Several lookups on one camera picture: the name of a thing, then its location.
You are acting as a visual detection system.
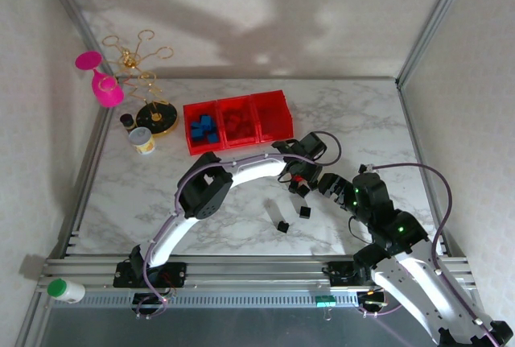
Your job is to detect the pink wine glass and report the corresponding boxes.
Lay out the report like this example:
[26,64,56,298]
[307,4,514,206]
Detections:
[74,50,125,109]

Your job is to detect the grey slotted cable duct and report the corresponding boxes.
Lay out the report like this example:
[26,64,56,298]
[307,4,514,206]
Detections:
[50,291,363,308]

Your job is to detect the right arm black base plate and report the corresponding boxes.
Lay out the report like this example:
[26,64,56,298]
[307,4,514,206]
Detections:
[323,260,377,287]

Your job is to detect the gold wire glass rack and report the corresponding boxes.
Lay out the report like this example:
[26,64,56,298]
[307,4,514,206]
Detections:
[101,28,180,138]

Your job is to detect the aluminium frame post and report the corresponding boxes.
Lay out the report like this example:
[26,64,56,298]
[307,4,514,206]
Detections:
[38,0,120,86]
[395,0,475,86]

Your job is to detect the thin aluminium table rail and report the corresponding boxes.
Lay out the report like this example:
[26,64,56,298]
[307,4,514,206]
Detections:
[114,76,399,81]

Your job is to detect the wide aluminium mounting rail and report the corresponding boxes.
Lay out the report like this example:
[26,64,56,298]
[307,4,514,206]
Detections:
[38,256,472,294]

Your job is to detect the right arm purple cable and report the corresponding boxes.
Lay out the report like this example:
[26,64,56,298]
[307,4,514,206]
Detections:
[360,163,515,347]

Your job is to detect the green binder clip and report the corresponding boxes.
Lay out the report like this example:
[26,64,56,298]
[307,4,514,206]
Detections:
[315,293,338,322]

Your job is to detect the blue blocks in tray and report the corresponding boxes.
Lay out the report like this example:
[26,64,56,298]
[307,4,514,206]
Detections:
[183,100,226,157]

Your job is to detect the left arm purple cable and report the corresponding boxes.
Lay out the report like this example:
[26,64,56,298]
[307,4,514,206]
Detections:
[134,130,343,320]

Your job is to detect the red plastic bin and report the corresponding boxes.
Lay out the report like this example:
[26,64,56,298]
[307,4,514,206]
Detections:
[216,96,261,150]
[249,89,295,143]

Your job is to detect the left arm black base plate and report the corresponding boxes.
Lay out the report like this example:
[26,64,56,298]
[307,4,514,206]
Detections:
[113,261,188,288]

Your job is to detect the white bottle green cap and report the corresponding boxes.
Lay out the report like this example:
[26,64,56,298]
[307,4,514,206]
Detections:
[46,278,87,305]

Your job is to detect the aluminium side rail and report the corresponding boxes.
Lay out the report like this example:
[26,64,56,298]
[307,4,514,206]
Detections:
[397,80,450,258]
[58,79,120,259]

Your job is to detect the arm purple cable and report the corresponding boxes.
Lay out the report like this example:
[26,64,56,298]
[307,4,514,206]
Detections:
[360,163,515,347]
[134,130,343,320]

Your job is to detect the grey lidded yellow can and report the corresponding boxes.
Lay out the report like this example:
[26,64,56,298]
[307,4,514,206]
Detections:
[127,126,156,156]

